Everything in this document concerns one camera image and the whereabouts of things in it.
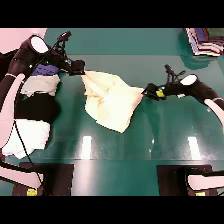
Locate black cable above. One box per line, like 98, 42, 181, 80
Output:
13, 118, 46, 196

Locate white garment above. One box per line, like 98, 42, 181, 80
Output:
1, 118, 52, 160

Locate cream T-shirt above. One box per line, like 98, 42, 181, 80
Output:
80, 69, 145, 134

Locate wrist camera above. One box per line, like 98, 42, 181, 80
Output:
163, 63, 187, 85
52, 31, 73, 56

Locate black garment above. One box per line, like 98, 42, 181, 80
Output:
13, 93, 62, 125

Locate stack of folded clothes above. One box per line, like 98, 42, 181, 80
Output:
184, 27, 224, 57

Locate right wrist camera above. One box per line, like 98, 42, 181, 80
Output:
163, 63, 187, 85

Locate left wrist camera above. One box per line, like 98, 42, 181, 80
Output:
52, 31, 73, 56

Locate blue garment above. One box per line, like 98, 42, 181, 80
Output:
31, 63, 61, 76

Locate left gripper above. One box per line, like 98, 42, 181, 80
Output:
68, 59, 87, 76

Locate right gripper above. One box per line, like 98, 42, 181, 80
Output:
142, 82, 166, 101

